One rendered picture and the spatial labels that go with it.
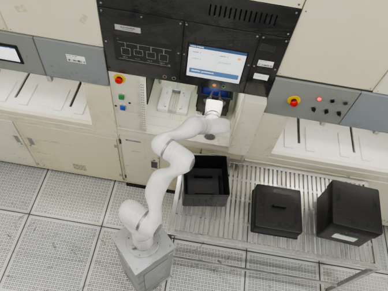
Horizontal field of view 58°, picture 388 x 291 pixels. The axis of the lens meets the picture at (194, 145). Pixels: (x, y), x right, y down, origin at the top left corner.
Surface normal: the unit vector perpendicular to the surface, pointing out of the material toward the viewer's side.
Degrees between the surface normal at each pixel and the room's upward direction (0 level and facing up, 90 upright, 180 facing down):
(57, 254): 0
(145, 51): 90
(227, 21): 90
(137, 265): 0
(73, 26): 90
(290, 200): 0
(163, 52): 90
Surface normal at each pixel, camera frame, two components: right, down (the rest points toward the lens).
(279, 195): 0.09, -0.54
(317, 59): -0.14, 0.82
